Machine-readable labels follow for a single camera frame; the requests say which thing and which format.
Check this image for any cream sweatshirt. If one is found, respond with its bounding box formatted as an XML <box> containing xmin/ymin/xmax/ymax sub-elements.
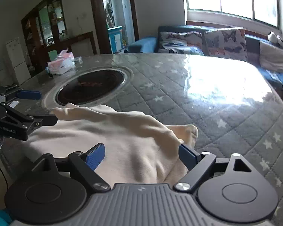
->
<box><xmin>22</xmin><ymin>104</ymin><xmax>198</xmax><ymax>185</ymax></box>

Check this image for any white paper napkin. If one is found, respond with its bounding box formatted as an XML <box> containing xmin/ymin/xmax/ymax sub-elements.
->
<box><xmin>9</xmin><ymin>101</ymin><xmax>20</xmax><ymax>108</ymax></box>

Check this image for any white refrigerator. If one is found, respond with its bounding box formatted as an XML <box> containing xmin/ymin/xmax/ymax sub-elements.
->
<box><xmin>6</xmin><ymin>37</ymin><xmax>31</xmax><ymax>85</ymax></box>

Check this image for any black round induction cooktop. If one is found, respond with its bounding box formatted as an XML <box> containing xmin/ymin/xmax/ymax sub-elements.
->
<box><xmin>55</xmin><ymin>69</ymin><xmax>125</xmax><ymax>106</ymax></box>

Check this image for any dark wooden console table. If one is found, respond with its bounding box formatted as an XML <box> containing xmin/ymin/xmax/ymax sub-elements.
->
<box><xmin>37</xmin><ymin>31</ymin><xmax>97</xmax><ymax>63</ymax></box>

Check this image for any pink white tissue pack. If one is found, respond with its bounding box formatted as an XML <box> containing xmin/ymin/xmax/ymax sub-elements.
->
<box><xmin>47</xmin><ymin>48</ymin><xmax>75</xmax><ymax>75</ymax></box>

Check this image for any quilted grey star tablecloth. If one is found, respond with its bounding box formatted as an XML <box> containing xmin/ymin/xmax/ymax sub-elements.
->
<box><xmin>16</xmin><ymin>54</ymin><xmax>283</xmax><ymax>225</ymax></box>

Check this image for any blue small cabinet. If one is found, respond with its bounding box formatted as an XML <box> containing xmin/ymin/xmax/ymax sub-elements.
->
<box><xmin>107</xmin><ymin>26</ymin><xmax>124</xmax><ymax>54</ymax></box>

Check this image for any flat butterfly pillow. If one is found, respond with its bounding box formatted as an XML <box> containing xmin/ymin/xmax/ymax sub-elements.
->
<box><xmin>158</xmin><ymin>31</ymin><xmax>204</xmax><ymax>56</ymax></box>

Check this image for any upright butterfly pillow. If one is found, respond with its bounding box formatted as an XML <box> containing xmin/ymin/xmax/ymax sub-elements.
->
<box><xmin>203</xmin><ymin>27</ymin><xmax>248</xmax><ymax>62</ymax></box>

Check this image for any grey cushion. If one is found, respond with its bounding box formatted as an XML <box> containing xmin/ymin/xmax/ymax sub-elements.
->
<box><xmin>260</xmin><ymin>41</ymin><xmax>283</xmax><ymax>73</ymax></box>

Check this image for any blue corner sofa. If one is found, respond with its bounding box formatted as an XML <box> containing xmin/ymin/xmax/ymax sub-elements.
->
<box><xmin>125</xmin><ymin>26</ymin><xmax>283</xmax><ymax>95</ymax></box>

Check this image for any panda plush toy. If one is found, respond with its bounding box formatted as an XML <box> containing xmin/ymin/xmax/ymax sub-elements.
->
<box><xmin>268</xmin><ymin>31</ymin><xmax>283</xmax><ymax>46</ymax></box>

